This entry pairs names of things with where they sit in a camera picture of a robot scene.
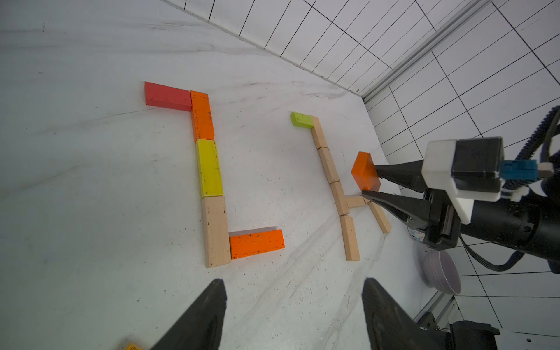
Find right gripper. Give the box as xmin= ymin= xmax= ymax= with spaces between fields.
xmin=362 ymin=160 xmax=462 ymax=251

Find long orange block bottom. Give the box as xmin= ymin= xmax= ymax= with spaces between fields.
xmin=351 ymin=152 xmax=381 ymax=192

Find lilac bowl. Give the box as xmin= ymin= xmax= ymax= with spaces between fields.
xmin=422 ymin=250 xmax=462 ymax=295

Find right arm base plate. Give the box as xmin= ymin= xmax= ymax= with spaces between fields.
xmin=417 ymin=318 xmax=502 ymax=350

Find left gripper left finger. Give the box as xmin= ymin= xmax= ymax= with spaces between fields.
xmin=152 ymin=279 xmax=227 ymax=350

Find red wooden block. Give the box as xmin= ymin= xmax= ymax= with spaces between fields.
xmin=144 ymin=82 xmax=193 ymax=112

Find natural block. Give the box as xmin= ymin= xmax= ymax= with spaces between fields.
xmin=330 ymin=182 xmax=349 ymax=216
xmin=346 ymin=195 xmax=367 ymax=209
xmin=202 ymin=196 xmax=231 ymax=268
xmin=318 ymin=147 xmax=340 ymax=184

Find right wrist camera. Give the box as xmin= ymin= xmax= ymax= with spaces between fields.
xmin=421 ymin=136 xmax=554 ymax=225

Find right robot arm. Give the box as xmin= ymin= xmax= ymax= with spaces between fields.
xmin=355 ymin=107 xmax=559 ymax=274

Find aluminium mounting rail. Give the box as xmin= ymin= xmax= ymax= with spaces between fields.
xmin=414 ymin=292 xmax=464 ymax=331

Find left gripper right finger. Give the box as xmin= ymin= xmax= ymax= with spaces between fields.
xmin=362 ymin=278 xmax=451 ymax=350

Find patterned red blue plate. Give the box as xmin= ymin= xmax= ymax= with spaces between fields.
xmin=408 ymin=228 xmax=425 ymax=244

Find yellow-green block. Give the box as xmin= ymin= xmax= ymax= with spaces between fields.
xmin=195 ymin=139 xmax=223 ymax=198

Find yellow-orange wooden block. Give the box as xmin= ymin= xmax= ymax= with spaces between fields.
xmin=116 ymin=341 xmax=142 ymax=350

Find orange block diagonal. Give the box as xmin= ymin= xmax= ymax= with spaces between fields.
xmin=190 ymin=90 xmax=214 ymax=141

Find natural block diagonal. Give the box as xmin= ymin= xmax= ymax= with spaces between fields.
xmin=340 ymin=215 xmax=360 ymax=261
xmin=367 ymin=201 xmax=392 ymax=234
xmin=311 ymin=116 xmax=328 ymax=149

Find lime green block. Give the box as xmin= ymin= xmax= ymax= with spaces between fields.
xmin=290 ymin=112 xmax=314 ymax=129

